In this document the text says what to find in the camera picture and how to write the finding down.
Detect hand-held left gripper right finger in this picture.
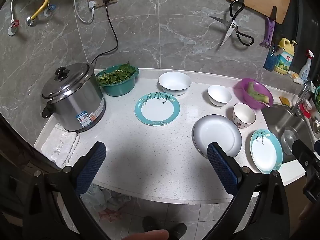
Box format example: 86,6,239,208
206,142,292,240

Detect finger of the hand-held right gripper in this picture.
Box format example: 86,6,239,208
292,139,320,174

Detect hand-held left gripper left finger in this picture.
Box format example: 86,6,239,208
22,141,111,240

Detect teal floral plate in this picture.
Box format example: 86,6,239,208
134,92,181,126
250,129,284,175

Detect grey-rimmed white plate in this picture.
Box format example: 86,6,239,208
192,114,243,159

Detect small patterned white bowl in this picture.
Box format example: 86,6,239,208
232,103,256,129

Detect small plain white bowl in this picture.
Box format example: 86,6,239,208
207,85,233,107

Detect large white bowl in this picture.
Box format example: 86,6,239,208
158,72,192,96

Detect person's right hand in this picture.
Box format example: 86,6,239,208
299,201,320,222

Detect person's left hand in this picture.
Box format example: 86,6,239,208
122,229,170,240

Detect clear glass bowl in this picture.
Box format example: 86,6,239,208
280,127,299,155

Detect clear plastic bag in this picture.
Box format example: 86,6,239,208
80,184,106,207

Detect white towel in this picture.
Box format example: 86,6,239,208
41,127,80,168

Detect stainless steel sink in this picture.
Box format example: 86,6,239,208
261,102,320,165

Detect grey cloth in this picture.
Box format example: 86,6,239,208
104,189,132,208

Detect red and white plastic holder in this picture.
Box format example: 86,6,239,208
299,99,313,119

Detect pink cloth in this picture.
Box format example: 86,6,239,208
99,201,128,223

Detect chrome faucet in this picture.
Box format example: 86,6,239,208
290,81,312,117

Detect stainless steel electric pot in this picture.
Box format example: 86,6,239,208
41,70,107,133

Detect black shoe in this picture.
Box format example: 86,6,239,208
170,224,188,240

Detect white soap packet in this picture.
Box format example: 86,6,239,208
287,70,304,84

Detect peeled green vegetable stem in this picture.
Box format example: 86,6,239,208
246,82,271,105

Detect purple plastic basin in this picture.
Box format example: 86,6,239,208
233,78,274,110

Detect green plastic basin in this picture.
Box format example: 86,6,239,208
96,66,140,97

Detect white spray bottle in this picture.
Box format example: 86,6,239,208
299,49,315,82

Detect steel pot lid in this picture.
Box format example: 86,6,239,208
41,62,95,99

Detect yellow detergent bottle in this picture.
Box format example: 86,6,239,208
274,38,298,76

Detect leafy green vegetables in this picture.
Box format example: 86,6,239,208
96,61,137,87

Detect blue utensil cup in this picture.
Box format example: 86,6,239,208
263,45,279,72

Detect purple peeler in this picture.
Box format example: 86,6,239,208
259,17,276,48

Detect black-handled kitchen scissors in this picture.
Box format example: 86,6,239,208
208,0,255,48

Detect red-handled wall valve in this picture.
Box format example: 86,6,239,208
7,19,20,36

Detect white power cable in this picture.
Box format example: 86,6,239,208
64,0,97,23

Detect black power cable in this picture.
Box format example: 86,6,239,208
90,0,119,65

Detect yellow gas hose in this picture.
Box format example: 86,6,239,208
26,0,53,27

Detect braided metal hose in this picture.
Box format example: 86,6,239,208
10,0,23,26

